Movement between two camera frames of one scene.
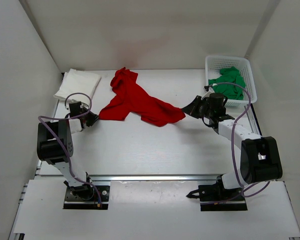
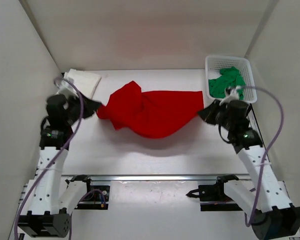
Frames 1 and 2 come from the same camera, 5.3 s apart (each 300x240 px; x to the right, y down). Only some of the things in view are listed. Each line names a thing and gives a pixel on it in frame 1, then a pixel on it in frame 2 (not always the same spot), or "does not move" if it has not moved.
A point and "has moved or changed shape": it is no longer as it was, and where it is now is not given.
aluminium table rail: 133,178 does not move
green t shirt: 229,91 does not move
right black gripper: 192,109 -> 208,114
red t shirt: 134,100 has moved or changed shape
